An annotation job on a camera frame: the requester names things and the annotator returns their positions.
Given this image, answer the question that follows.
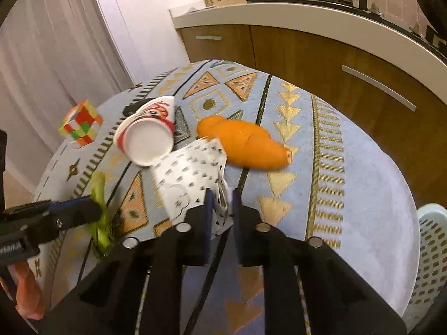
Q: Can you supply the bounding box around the white patterned paper wrapper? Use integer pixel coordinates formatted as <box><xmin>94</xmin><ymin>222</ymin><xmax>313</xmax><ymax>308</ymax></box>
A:
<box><xmin>150</xmin><ymin>138</ymin><xmax>234</xmax><ymax>236</ymax></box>

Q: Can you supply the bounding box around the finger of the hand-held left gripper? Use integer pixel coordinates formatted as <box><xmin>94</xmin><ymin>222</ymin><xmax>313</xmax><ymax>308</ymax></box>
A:
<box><xmin>33</xmin><ymin>196</ymin><xmax>103</xmax><ymax>243</ymax></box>

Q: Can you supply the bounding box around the wooden cabinet door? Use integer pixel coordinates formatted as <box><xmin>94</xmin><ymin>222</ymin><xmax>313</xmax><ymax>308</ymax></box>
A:
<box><xmin>249</xmin><ymin>25</ymin><xmax>447</xmax><ymax>206</ymax></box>

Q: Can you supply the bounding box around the person's left forearm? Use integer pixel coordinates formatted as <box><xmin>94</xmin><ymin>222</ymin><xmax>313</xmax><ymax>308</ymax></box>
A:
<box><xmin>14</xmin><ymin>261</ymin><xmax>46</xmax><ymax>320</ymax></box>

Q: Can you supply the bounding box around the orange bread toy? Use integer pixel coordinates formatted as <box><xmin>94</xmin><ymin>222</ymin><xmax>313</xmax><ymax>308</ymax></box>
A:
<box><xmin>197</xmin><ymin>116</ymin><xmax>293</xmax><ymax>170</ymax></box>

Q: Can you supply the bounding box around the green vegetable stalk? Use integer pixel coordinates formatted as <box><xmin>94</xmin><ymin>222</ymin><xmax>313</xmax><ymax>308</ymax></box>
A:
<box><xmin>87</xmin><ymin>172</ymin><xmax>117</xmax><ymax>255</ymax></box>

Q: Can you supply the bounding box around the light blue plastic basket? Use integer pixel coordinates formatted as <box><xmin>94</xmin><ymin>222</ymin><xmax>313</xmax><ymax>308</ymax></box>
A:
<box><xmin>401</xmin><ymin>203</ymin><xmax>447</xmax><ymax>332</ymax></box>

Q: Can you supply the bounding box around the round table with patterned cloth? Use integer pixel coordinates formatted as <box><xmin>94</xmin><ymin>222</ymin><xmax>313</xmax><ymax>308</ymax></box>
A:
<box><xmin>33</xmin><ymin>59</ymin><xmax>420</xmax><ymax>335</ymax></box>

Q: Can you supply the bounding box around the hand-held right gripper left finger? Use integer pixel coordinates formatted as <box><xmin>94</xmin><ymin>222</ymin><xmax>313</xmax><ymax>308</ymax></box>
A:
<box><xmin>35</xmin><ymin>188</ymin><xmax>213</xmax><ymax>335</ymax></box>

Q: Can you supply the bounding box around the wooden cabinet drawer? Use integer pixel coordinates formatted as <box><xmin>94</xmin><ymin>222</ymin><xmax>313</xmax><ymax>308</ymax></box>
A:
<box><xmin>176</xmin><ymin>24</ymin><xmax>255</xmax><ymax>68</ymax></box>

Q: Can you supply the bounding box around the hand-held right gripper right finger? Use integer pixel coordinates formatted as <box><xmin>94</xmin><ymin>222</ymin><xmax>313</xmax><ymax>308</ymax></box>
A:
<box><xmin>232</xmin><ymin>188</ymin><xmax>407</xmax><ymax>335</ymax></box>

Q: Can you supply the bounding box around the colourful puzzle cube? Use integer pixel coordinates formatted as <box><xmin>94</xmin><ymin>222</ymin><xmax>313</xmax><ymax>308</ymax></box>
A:
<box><xmin>58</xmin><ymin>100</ymin><xmax>103</xmax><ymax>146</ymax></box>

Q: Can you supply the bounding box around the red white paper cup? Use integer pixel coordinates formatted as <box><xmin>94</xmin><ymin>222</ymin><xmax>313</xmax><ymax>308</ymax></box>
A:
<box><xmin>113</xmin><ymin>96</ymin><xmax>175</xmax><ymax>167</ymax></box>

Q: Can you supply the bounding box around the small black object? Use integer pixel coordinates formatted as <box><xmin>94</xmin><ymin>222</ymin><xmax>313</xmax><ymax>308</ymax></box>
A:
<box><xmin>122</xmin><ymin>104</ymin><xmax>149</xmax><ymax>116</ymax></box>

